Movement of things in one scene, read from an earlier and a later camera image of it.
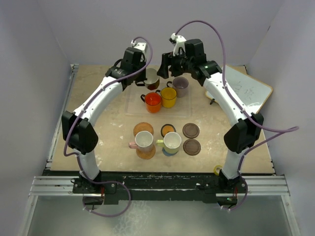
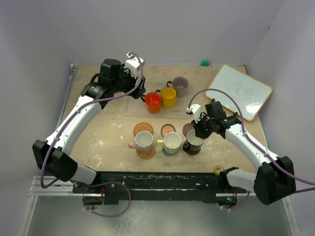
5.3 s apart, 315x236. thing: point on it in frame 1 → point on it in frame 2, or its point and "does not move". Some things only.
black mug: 153,79 → 192,143
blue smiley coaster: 167,154 does not move
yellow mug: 169,97 does not move
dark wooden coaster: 191,130 does not move
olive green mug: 171,142 does not move
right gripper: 168,59 → 199,132
